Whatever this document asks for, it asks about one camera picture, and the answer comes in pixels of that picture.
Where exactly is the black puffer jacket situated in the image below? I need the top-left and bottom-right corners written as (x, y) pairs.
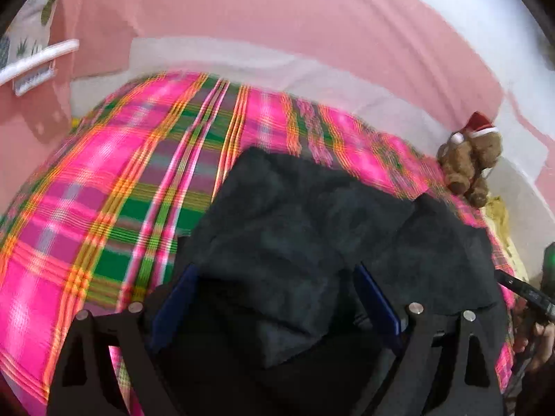
top-left (154, 148), bottom-right (507, 415)

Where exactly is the person right hand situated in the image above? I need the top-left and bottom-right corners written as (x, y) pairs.
top-left (513, 298), bottom-right (554, 373)

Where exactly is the yellow cloth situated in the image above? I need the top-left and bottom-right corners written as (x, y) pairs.
top-left (481, 194), bottom-right (529, 282)

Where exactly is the brown teddy bear santa hat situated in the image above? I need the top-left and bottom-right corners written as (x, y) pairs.
top-left (436, 111), bottom-right (502, 208)

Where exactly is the pink plaid bed sheet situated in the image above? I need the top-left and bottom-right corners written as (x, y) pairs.
top-left (0, 70), bottom-right (518, 416)

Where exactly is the white shelf board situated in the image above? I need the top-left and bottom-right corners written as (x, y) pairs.
top-left (0, 38), bottom-right (80, 97)

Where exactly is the pineapple print fabric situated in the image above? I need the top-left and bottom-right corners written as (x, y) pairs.
top-left (1, 0), bottom-right (58, 69)

